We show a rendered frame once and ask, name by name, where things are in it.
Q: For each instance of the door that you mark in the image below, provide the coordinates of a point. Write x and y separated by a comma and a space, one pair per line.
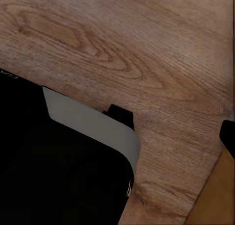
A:
216, 204

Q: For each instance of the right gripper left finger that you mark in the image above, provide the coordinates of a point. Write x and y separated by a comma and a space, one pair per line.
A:
12, 135

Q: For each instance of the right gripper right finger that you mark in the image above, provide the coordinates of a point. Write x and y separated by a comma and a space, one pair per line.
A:
227, 136

